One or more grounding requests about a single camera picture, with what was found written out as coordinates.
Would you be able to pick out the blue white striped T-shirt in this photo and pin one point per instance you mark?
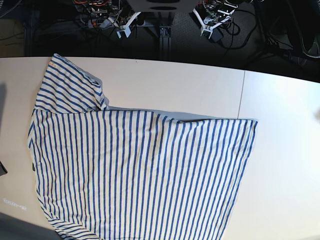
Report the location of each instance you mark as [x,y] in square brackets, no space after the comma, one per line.
[106,174]

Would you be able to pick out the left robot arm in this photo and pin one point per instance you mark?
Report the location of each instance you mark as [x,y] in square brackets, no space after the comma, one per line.
[214,12]

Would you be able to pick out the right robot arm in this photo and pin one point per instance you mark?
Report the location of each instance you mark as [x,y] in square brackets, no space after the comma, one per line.
[104,14]

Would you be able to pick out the black power adapter brick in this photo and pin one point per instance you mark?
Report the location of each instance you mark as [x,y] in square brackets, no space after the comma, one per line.
[216,35]

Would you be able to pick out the black object at table edge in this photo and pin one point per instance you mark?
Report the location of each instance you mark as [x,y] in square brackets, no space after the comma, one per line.
[3,170]

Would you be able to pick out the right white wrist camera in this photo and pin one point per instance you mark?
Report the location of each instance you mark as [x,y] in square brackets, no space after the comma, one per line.
[124,33]

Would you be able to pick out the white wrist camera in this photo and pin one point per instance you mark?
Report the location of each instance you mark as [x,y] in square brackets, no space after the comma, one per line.
[124,33]
[206,31]

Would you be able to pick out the aluminium frame post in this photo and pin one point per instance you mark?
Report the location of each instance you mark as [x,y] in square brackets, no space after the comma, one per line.
[165,25]

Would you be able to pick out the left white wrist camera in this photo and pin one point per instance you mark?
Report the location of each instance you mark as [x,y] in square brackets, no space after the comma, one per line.
[206,31]

